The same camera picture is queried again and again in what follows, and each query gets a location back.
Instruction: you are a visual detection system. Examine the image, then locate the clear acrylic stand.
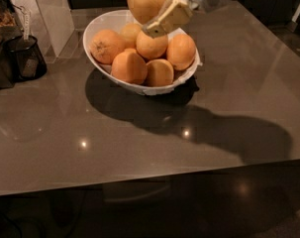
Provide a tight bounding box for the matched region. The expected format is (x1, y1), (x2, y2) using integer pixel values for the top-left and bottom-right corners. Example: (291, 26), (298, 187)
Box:
(11, 0), (74, 62)

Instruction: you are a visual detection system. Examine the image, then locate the dark appliance at left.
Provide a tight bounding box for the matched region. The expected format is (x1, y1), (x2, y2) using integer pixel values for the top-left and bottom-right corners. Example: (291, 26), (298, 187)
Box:
(0, 0), (21, 89)

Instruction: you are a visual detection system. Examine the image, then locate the white ceramic bowl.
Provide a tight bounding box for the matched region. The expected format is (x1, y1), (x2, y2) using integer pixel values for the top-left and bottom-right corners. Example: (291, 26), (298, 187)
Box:
(82, 10), (203, 96)

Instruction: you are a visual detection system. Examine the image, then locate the white tag utensil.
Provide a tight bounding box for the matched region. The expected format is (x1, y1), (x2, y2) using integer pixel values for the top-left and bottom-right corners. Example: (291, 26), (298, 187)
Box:
(16, 6), (31, 42)

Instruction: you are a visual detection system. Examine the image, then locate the black mesh cup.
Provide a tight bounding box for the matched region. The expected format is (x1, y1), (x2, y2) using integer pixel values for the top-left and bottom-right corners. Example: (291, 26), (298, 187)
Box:
(4, 36), (48, 82)

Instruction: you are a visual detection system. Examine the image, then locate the small hidden orange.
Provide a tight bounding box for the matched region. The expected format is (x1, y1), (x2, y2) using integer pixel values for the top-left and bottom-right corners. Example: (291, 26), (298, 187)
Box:
(120, 23), (142, 48)

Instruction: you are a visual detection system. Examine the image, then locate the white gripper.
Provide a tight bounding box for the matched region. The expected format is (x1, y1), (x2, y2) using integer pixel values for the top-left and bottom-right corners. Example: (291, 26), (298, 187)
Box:
(143, 0), (231, 38)

